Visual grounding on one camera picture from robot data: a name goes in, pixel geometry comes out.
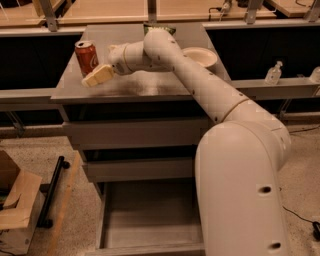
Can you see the cardboard box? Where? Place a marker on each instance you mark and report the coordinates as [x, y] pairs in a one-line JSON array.
[[20, 209]]

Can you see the clear sanitizer bottle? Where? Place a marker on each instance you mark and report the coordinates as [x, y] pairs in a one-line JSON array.
[[274, 74]]

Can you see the grey top drawer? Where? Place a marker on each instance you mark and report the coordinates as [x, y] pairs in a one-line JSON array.
[[139, 133]]

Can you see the white paper bowl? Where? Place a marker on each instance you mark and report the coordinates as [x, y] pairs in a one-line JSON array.
[[203, 56]]

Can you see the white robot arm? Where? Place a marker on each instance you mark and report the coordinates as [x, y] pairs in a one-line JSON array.
[[237, 160]]

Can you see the grey drawer cabinet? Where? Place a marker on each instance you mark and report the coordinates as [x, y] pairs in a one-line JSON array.
[[142, 95]]

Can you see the green chip bag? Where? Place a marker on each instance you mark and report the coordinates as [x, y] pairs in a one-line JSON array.
[[148, 27]]

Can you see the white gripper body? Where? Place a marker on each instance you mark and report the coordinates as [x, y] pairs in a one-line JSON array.
[[117, 60]]

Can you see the grey middle drawer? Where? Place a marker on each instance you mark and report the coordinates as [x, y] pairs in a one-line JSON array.
[[139, 169]]

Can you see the black metal stand foot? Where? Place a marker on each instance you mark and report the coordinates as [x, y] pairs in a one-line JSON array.
[[48, 190]]

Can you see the grey open bottom drawer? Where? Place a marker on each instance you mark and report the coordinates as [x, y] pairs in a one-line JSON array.
[[149, 218]]

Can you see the red coke can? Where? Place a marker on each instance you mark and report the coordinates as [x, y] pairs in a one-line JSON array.
[[87, 56]]

